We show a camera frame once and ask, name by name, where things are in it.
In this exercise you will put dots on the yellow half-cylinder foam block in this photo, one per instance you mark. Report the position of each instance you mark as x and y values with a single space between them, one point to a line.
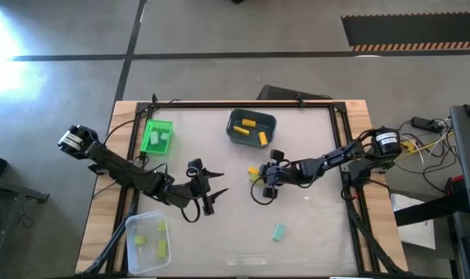
263 138

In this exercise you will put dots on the clear plastic container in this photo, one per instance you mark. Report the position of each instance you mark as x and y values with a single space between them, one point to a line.
147 263

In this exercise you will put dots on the black hazard-striped floor mat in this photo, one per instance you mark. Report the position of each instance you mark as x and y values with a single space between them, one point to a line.
413 31

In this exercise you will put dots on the teal rectangular foam block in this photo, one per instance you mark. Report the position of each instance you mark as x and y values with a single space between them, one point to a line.
154 138
279 232

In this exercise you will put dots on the black table frame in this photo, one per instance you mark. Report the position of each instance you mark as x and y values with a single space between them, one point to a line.
239 104

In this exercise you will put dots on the green rectangular foam block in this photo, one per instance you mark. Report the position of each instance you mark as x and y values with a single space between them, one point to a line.
254 178
162 249

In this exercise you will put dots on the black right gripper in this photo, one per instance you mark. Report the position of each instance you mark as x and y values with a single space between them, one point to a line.
277 173

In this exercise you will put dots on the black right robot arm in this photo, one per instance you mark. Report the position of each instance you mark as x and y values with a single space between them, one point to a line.
328 159

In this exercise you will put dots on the black power adapter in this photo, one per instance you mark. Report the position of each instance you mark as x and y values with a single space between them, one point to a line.
425 124

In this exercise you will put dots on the small teal foam block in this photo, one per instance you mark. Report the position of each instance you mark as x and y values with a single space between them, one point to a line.
164 136

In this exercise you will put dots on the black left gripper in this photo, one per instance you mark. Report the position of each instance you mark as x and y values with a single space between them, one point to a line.
198 188

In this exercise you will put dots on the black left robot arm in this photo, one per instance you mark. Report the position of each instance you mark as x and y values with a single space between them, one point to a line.
115 168

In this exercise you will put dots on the green plastic mesh basket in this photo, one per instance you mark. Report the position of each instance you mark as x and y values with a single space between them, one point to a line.
157 149

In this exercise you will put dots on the black angular cover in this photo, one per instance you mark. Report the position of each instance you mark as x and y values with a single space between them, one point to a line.
281 94

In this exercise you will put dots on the small green foam block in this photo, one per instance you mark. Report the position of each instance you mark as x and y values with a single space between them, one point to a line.
161 227

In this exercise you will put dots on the green cube foam block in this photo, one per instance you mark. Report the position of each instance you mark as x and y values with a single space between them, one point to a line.
139 240

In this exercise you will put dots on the white paper sheet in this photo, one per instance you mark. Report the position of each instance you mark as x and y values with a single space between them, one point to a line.
413 228

